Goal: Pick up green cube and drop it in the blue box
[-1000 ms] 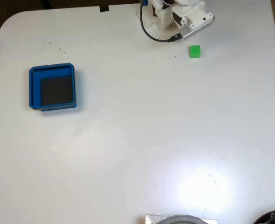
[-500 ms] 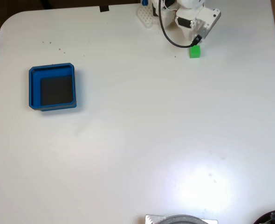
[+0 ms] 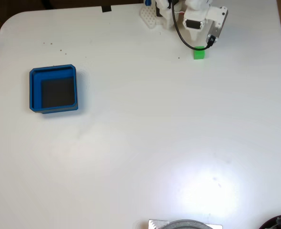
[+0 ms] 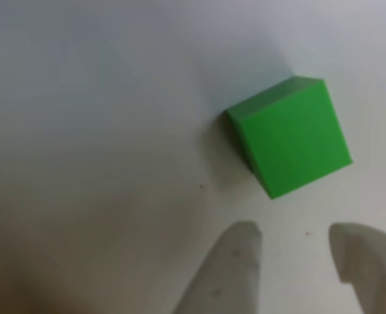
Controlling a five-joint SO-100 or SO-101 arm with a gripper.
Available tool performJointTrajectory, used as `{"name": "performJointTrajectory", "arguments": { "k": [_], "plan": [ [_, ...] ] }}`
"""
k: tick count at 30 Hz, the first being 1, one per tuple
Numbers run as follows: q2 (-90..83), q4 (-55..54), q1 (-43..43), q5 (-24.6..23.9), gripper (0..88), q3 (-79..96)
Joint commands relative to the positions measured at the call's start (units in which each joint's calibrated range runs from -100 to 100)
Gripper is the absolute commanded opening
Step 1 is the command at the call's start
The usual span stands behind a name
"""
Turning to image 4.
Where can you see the green cube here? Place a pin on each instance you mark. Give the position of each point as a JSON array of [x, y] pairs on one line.
[[294, 140]]

